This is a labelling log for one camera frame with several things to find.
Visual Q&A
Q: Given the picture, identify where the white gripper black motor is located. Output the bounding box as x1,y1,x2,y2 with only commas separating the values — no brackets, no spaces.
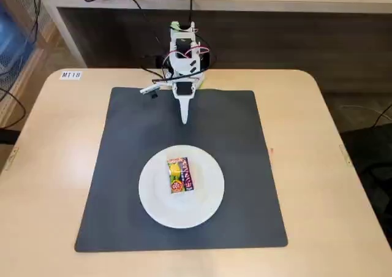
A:
171,80,197,126

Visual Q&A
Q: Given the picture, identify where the lemon candy box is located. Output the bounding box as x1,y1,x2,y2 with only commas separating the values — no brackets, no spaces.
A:
166,156,196,195

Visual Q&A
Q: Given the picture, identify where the white five-joint robot arm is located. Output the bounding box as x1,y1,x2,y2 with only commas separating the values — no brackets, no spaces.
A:
158,21,213,89

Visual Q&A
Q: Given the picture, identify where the white round dish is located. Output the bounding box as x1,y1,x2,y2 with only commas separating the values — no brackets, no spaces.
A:
138,144,225,230

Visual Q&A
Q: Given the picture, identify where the dark grey square mat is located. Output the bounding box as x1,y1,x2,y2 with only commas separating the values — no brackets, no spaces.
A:
74,86,288,253

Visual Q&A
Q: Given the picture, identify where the white MT18 label sticker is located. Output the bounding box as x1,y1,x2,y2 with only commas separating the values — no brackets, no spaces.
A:
59,70,83,81

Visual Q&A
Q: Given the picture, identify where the beige counter desk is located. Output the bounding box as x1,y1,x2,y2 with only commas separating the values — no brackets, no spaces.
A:
41,0,392,69

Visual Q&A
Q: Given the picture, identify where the metal table edge latch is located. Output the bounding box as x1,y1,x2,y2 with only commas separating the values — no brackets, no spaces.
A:
337,143,353,167

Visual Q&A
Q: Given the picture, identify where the black chair part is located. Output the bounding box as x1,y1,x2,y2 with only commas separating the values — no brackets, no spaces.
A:
0,129,21,145

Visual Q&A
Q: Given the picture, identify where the blue plastic container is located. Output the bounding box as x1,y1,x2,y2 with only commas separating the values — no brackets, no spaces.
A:
0,0,35,73

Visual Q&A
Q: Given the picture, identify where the black office chair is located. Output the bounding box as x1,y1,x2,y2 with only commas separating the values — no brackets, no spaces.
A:
340,126,392,216

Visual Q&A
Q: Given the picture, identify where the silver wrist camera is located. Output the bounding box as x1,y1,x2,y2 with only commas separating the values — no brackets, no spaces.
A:
138,82,172,100

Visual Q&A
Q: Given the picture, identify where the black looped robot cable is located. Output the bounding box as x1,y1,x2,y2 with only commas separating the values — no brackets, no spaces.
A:
140,54,166,79

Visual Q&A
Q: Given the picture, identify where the black straight power cable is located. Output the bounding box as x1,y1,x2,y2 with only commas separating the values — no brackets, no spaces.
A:
183,0,194,24

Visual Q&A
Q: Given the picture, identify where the black cable on floor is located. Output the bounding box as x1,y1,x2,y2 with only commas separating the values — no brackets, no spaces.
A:
0,86,26,128

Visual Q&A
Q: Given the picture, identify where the thin black hanging cable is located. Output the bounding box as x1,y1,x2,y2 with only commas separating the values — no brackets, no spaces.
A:
29,0,43,47

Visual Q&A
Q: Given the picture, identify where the thin light-coloured cable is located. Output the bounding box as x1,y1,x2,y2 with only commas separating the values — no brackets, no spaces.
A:
341,103,392,127

